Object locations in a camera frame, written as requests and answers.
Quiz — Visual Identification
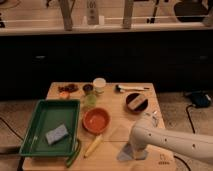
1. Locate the blue-grey towel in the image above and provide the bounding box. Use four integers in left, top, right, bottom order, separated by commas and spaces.
117, 143, 148, 162

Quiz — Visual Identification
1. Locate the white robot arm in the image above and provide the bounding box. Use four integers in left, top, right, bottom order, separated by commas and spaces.
129, 119, 213, 165

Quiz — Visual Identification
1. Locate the black bowl with wooden block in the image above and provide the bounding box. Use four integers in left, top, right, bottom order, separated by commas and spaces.
126, 93, 148, 113

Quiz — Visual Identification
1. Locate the red orange bowl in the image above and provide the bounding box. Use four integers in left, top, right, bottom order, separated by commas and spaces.
82, 107, 111, 135

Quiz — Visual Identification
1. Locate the green pea pod toy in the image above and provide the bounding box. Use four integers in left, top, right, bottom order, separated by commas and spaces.
65, 139, 82, 168

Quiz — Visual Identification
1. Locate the black white brush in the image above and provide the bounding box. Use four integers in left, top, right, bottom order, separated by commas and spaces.
115, 84, 149, 92

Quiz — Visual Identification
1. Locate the small green cup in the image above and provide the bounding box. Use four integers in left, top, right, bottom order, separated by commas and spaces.
84, 94, 97, 107

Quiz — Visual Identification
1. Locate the white cup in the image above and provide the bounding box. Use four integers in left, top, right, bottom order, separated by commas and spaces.
93, 78, 106, 94

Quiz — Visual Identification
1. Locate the black power adapter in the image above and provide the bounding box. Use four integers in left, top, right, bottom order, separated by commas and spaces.
190, 92, 211, 108

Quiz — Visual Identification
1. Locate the blue sponge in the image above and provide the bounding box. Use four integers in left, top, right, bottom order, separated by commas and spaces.
45, 124, 68, 145

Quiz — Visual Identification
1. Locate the small brown cup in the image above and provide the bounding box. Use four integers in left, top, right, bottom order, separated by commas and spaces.
82, 84, 93, 95

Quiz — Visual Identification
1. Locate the small orange lid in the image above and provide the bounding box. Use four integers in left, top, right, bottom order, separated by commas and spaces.
59, 91, 70, 100

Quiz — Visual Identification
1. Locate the green plastic tray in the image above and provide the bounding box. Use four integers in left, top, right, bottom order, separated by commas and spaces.
19, 99, 80, 157

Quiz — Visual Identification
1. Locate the black power cable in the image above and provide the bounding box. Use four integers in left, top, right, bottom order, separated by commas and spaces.
173, 103, 201, 171

